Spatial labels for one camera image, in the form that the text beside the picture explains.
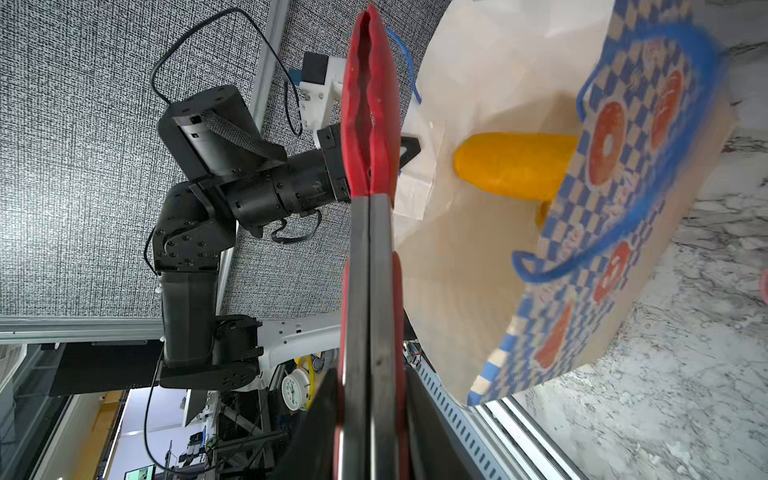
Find oval french bread loaf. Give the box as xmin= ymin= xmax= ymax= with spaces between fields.
xmin=453 ymin=132 xmax=579 ymax=202

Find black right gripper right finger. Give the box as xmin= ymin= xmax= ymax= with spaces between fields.
xmin=405 ymin=367 xmax=480 ymax=479

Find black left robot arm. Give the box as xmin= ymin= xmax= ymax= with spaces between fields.
xmin=152 ymin=81 xmax=403 ymax=391

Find red silicone kitchen tongs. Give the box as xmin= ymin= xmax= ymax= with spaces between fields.
xmin=333 ymin=4 xmax=410 ymax=479

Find checkered paper bread bag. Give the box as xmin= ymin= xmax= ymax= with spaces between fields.
xmin=395 ymin=1 xmax=734 ymax=406

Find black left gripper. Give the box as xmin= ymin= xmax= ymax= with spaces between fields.
xmin=225 ymin=124 xmax=421 ymax=227

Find white round clock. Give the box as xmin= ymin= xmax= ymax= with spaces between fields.
xmin=281 ymin=368 xmax=310 ymax=412

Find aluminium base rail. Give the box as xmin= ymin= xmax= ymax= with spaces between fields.
xmin=403 ymin=340 xmax=586 ymax=479

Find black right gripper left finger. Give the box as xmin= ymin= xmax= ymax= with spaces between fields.
xmin=271 ymin=369 xmax=338 ymax=480

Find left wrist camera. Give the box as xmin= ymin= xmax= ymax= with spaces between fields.
xmin=291 ymin=52 xmax=346 ymax=148

